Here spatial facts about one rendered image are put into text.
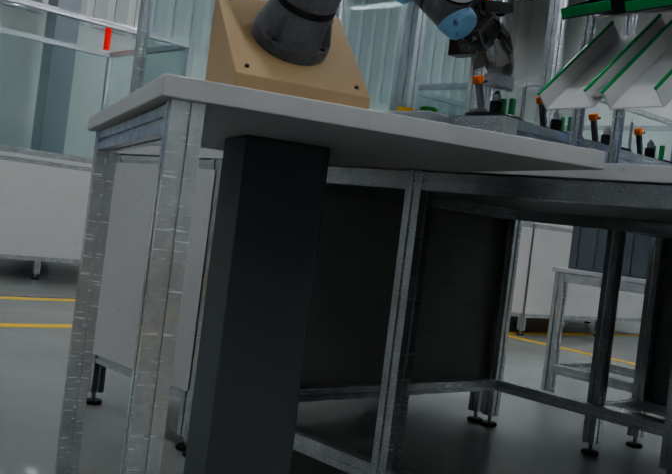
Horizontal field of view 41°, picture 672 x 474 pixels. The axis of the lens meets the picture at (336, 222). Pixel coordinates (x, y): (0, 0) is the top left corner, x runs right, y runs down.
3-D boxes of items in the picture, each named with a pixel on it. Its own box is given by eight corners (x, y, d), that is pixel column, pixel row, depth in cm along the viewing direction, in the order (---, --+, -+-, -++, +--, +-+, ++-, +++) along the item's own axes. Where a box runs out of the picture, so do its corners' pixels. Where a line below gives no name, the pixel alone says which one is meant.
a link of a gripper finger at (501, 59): (500, 84, 206) (481, 51, 203) (513, 71, 209) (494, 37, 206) (510, 81, 203) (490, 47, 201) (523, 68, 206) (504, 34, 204)
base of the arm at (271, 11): (258, 57, 159) (276, 10, 152) (245, 9, 169) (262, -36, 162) (334, 72, 165) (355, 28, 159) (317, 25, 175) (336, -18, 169)
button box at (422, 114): (426, 137, 191) (429, 109, 191) (358, 136, 207) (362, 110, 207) (447, 142, 196) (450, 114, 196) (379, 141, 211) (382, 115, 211)
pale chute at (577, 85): (593, 108, 178) (585, 89, 176) (545, 110, 189) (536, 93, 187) (668, 31, 189) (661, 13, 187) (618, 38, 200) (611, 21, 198)
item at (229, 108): (161, 95, 114) (164, 72, 114) (87, 130, 198) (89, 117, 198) (604, 169, 140) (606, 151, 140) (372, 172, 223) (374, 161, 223)
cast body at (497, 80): (497, 85, 206) (500, 55, 206) (482, 86, 209) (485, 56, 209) (518, 91, 212) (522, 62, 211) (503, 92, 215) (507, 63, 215)
